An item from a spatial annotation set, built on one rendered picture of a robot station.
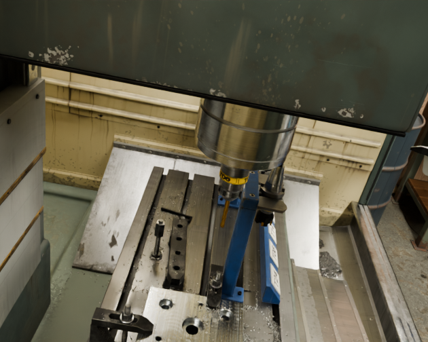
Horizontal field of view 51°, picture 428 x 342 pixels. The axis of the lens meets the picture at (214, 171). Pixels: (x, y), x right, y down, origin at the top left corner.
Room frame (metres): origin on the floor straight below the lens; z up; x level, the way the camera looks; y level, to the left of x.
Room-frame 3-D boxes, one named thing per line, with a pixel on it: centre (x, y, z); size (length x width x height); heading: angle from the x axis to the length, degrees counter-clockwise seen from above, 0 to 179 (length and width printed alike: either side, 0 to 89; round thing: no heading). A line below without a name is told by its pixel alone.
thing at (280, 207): (0.91, -0.15, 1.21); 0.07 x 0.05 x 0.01; 92
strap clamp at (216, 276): (0.83, -0.06, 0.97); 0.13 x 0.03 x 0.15; 2
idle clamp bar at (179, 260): (0.99, 0.06, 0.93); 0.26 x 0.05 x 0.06; 7
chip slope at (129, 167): (1.33, -0.02, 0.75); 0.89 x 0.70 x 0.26; 92
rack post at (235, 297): (0.91, -0.10, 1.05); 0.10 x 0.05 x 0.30; 92
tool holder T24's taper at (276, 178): (0.96, -0.15, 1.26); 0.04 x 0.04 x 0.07
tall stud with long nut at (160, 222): (1.00, 0.12, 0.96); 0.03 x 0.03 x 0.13
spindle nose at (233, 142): (0.68, -0.04, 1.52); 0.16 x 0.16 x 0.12
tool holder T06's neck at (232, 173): (0.68, -0.04, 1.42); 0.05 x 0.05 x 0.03
